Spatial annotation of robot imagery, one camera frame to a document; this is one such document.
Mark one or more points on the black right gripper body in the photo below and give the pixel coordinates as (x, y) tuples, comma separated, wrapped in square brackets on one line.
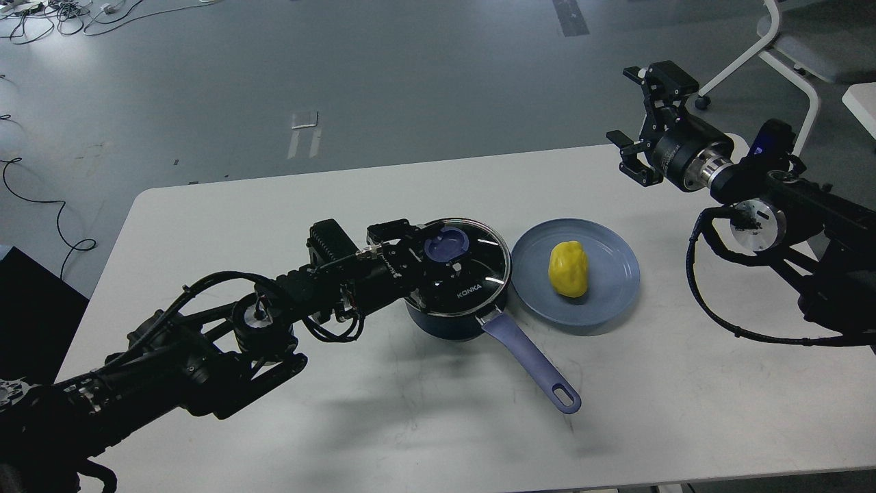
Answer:
[(684, 149)]

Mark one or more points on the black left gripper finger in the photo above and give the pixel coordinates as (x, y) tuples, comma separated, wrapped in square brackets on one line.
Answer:
[(440, 283), (401, 230)]

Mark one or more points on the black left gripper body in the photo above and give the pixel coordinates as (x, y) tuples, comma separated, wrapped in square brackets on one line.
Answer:
[(382, 274)]

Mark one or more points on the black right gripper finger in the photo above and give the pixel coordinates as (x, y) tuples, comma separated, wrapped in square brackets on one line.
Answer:
[(666, 88), (630, 164)]

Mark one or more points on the glass lid blue knob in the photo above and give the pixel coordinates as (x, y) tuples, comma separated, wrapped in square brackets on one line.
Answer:
[(484, 258)]

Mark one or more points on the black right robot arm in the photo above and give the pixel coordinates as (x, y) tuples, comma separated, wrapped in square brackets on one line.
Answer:
[(767, 213)]

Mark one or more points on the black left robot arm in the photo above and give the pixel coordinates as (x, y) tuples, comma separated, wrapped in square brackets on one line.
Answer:
[(227, 341)]

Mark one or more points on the blue plate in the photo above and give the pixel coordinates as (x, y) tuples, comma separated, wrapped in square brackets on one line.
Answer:
[(613, 273)]

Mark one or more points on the white table corner right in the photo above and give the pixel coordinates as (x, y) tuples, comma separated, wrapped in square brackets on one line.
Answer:
[(859, 99)]

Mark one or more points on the black box left edge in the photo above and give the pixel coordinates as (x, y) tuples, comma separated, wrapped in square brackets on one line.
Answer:
[(40, 315)]

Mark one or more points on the white frame grey chair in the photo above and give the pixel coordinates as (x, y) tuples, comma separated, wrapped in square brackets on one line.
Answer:
[(830, 40)]

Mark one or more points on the dark blue saucepan purple handle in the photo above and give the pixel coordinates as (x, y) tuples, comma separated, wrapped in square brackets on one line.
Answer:
[(491, 319)]

